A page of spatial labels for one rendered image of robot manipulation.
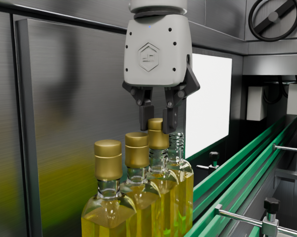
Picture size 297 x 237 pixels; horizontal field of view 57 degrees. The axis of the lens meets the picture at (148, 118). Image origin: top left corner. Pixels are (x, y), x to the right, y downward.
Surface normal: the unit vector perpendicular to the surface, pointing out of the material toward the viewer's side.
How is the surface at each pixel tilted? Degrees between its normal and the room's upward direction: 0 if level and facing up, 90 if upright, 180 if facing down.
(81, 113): 90
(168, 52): 89
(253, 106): 90
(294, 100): 90
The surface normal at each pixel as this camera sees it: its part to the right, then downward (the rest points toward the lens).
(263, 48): -0.56, 0.14
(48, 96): 0.83, 0.09
